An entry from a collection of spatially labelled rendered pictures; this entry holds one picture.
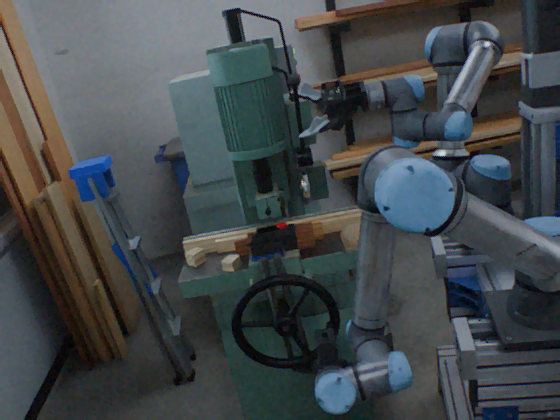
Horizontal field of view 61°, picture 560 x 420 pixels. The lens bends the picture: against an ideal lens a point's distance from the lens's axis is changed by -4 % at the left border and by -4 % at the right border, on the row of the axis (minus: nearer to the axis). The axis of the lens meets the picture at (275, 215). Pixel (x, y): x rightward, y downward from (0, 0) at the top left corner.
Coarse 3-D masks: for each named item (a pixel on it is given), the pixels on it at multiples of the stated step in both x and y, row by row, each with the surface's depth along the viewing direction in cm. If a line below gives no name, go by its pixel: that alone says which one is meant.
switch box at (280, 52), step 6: (276, 48) 163; (282, 48) 163; (288, 48) 163; (276, 54) 164; (282, 54) 164; (288, 54) 164; (282, 60) 165; (294, 60) 165; (282, 66) 165; (294, 66) 165; (288, 72) 166; (294, 72) 166; (282, 78) 167; (282, 84) 167
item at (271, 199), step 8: (256, 192) 154; (272, 192) 151; (256, 200) 148; (264, 200) 148; (272, 200) 148; (264, 208) 149; (272, 208) 149; (280, 208) 150; (264, 216) 150; (272, 216) 150
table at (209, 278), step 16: (320, 240) 153; (336, 240) 150; (208, 256) 158; (224, 256) 155; (240, 256) 153; (304, 256) 144; (320, 256) 143; (336, 256) 143; (352, 256) 143; (192, 272) 149; (208, 272) 147; (224, 272) 145; (240, 272) 144; (320, 272) 144; (192, 288) 145; (208, 288) 145; (224, 288) 145; (240, 288) 146
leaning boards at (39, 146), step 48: (0, 0) 261; (0, 48) 251; (0, 96) 243; (0, 144) 226; (48, 144) 266; (48, 192) 238; (48, 240) 250; (96, 240) 273; (96, 288) 256; (96, 336) 261
